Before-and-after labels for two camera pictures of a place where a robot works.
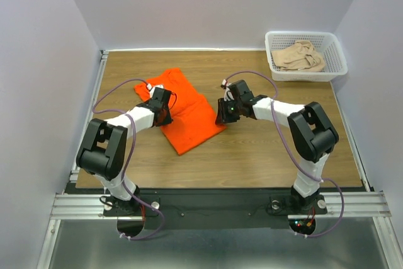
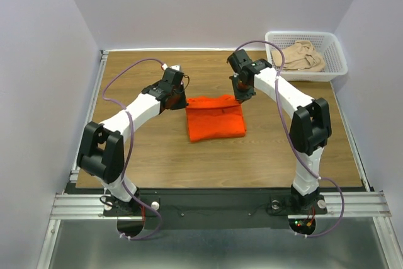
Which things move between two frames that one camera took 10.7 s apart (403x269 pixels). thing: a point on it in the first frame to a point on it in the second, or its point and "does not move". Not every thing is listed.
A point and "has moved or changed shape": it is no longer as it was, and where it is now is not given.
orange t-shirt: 194,121 has moved or changed shape
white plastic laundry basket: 305,56 does not move
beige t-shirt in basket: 300,57 does not move
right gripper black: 222,117 to 242,96
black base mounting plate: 213,208 does not move
